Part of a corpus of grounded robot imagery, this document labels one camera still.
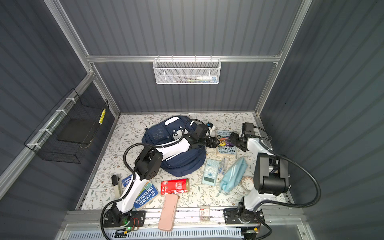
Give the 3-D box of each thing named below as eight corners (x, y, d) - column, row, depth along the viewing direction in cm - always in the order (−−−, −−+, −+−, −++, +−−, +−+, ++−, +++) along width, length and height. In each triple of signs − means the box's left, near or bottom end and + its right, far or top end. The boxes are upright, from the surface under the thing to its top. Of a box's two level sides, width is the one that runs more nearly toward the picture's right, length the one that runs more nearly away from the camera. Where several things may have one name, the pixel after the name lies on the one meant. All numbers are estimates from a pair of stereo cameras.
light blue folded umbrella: (217, 187, 85) (218, 182, 79) (238, 161, 95) (241, 156, 89) (226, 195, 82) (228, 191, 76) (247, 168, 92) (250, 163, 86)
